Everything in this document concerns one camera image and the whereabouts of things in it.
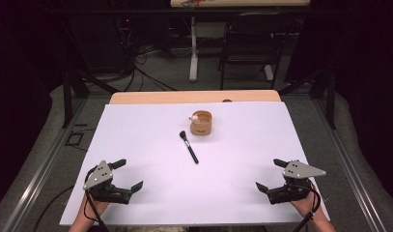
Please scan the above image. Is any white desk foot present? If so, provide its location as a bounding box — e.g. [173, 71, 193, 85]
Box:
[264, 64, 275, 82]

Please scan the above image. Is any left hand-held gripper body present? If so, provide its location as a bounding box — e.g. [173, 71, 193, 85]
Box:
[82, 159, 133, 205]

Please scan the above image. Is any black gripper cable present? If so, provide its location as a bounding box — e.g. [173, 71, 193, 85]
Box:
[83, 167, 112, 232]
[292, 180, 322, 232]

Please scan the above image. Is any wooden table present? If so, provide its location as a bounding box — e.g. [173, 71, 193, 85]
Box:
[109, 89, 282, 105]

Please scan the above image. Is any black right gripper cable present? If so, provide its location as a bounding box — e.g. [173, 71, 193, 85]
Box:
[292, 180, 322, 232]

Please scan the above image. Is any black chair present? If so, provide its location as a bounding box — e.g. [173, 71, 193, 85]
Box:
[218, 12, 293, 91]

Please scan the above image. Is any person's right hand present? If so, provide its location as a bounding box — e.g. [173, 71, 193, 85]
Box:
[290, 192, 322, 218]

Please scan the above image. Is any black floor cable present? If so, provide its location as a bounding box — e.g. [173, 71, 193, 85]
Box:
[32, 185, 75, 232]

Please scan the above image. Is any aluminium rail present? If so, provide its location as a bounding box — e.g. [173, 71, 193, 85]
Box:
[1, 96, 90, 232]
[312, 96, 389, 232]

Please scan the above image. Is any white desk leg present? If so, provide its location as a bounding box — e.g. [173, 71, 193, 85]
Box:
[188, 16, 199, 82]

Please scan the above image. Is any black makeup brush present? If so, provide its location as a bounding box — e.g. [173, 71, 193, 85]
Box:
[179, 130, 200, 165]

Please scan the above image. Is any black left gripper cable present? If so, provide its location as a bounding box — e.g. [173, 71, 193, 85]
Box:
[83, 167, 112, 232]

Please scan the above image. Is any white board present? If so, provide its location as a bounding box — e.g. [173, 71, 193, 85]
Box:
[59, 101, 330, 226]

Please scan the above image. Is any bundle of floor cables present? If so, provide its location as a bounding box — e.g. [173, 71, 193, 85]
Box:
[118, 18, 180, 93]

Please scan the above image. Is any person's left hand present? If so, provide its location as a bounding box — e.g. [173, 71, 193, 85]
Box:
[82, 193, 111, 218]

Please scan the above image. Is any round wooden cup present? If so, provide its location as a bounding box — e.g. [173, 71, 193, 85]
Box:
[189, 109, 213, 136]

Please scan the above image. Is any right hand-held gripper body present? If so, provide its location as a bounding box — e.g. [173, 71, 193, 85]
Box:
[266, 159, 327, 205]

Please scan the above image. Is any black metal stand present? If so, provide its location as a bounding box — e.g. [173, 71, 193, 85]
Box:
[278, 62, 338, 131]
[62, 66, 120, 129]

